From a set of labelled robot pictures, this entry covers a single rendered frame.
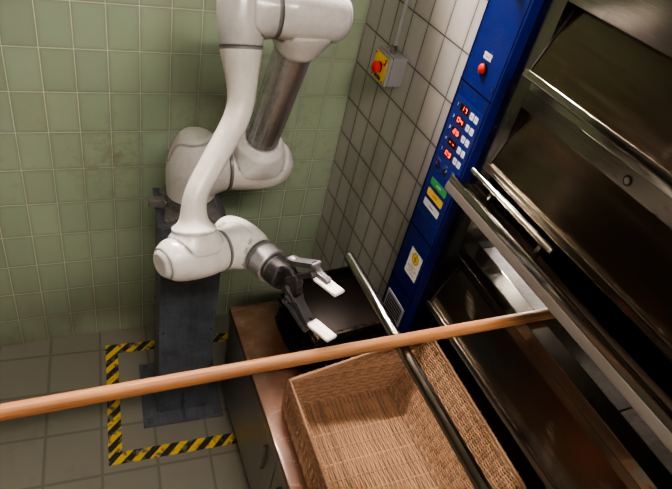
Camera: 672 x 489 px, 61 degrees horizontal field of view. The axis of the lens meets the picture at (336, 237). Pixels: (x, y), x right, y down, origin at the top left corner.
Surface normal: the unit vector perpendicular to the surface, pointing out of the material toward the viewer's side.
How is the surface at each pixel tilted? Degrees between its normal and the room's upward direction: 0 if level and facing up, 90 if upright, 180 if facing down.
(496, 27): 90
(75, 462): 0
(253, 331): 0
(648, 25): 90
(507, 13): 90
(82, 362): 0
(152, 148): 90
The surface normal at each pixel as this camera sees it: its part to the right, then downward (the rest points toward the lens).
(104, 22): 0.37, 0.63
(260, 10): 0.29, 0.29
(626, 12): -0.91, 0.09
